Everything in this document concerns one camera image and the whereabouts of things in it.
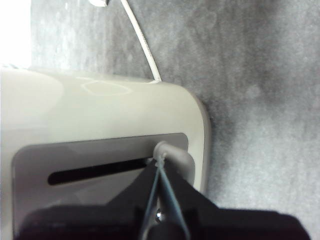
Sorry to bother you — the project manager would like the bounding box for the grey toaster lever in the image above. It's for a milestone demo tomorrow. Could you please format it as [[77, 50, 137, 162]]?
[[152, 140, 196, 186]]

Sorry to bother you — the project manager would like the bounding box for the cream two-slot toaster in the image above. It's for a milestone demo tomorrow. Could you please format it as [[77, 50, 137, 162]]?
[[0, 63, 212, 240]]

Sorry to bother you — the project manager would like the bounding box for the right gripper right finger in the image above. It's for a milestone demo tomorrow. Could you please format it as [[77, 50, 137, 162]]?
[[149, 161, 311, 240]]

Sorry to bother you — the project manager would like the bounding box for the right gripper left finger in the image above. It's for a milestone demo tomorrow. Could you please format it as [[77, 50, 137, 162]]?
[[14, 159, 158, 240]]

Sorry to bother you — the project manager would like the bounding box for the grey-blue cord on gripper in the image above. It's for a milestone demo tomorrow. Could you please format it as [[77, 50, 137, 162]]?
[[139, 153, 192, 240]]

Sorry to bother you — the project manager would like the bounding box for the white toaster power cable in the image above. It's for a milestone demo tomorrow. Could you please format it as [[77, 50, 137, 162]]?
[[88, 0, 163, 83]]

